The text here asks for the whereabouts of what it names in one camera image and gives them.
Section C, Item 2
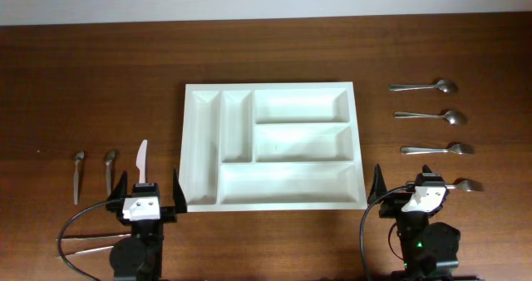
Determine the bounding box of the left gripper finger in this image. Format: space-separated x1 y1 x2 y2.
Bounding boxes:
107 171 128 200
172 168 188 214

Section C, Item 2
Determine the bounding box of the steel fork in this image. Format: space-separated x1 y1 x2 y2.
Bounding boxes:
445 179 485 192
400 143 475 155

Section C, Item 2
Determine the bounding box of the steel tablespoon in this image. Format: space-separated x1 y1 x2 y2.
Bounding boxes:
393 110 468 125
388 79 458 93

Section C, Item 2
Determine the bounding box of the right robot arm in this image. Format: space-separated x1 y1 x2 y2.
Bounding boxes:
359 165 484 280

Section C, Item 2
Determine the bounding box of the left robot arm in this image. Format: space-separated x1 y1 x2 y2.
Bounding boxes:
106 170 188 281

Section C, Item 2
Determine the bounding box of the right small steel teaspoon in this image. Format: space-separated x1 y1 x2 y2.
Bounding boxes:
104 150 118 195

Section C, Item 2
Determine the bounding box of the small steel teaspoon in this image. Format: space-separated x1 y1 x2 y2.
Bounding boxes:
104 150 118 195
73 150 85 205

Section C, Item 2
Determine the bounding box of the white plastic knife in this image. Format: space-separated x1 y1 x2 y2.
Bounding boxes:
135 140 148 184

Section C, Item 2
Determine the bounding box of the left small steel teaspoon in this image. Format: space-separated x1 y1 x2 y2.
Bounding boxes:
73 150 85 205

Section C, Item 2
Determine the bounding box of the white plastic cutlery tray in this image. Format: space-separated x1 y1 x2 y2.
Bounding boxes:
178 81 367 212

